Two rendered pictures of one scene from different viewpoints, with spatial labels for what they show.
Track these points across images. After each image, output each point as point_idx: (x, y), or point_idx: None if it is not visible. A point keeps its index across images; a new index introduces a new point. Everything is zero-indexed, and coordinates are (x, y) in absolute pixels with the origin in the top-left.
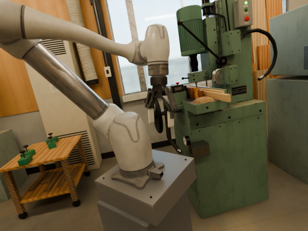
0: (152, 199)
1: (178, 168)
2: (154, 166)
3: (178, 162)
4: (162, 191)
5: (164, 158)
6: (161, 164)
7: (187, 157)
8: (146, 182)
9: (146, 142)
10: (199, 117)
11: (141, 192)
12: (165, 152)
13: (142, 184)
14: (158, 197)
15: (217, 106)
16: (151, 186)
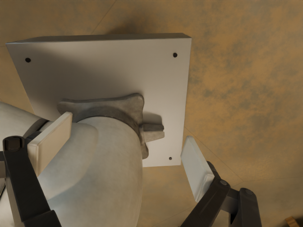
0: (174, 159)
1: (176, 91)
2: (143, 130)
3: (162, 70)
4: (178, 145)
5: (122, 72)
6: (140, 106)
7: (175, 45)
8: (145, 143)
9: (142, 184)
10: None
11: (152, 157)
12: (105, 45)
13: (146, 155)
14: (179, 154)
15: None
16: (157, 144)
